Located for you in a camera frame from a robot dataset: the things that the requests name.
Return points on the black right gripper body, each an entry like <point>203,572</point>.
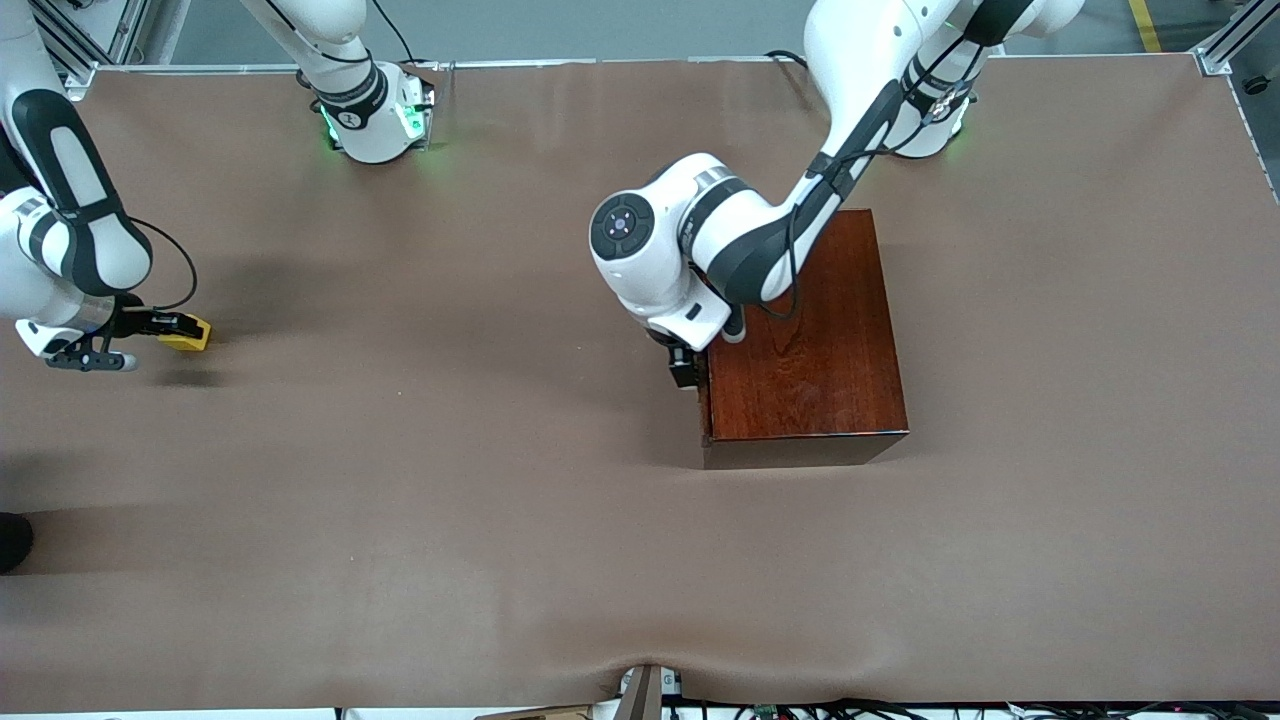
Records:
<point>138,321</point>

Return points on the yellow block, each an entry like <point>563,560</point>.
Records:
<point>190,342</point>

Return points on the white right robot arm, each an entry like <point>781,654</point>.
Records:
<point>350,115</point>

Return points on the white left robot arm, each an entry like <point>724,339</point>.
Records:
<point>650,270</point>

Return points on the dark brown wooden cabinet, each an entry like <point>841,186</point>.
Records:
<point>820,350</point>

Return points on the black round object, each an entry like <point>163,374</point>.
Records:
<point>12,542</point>

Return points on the brown paper table cover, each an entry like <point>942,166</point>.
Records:
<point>400,480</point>

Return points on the brown cardboard piece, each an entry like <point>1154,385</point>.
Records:
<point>540,714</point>

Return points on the yellow floor tape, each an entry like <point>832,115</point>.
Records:
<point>1143,22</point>

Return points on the small black round knob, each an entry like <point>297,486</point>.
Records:
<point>1256,86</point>

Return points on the aluminium table edge rail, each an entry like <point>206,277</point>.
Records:
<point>80,85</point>

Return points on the aluminium frame profile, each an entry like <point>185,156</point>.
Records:
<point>125,25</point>
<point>1225,40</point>

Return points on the small metal bracket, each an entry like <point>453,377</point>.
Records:
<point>672,682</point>

